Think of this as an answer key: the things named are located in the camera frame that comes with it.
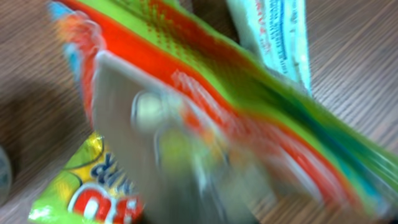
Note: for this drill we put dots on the green Haribo gummy bag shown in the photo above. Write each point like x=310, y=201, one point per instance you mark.
x=189, y=127

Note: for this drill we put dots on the light blue tissue pack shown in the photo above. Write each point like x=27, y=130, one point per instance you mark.
x=275, y=31

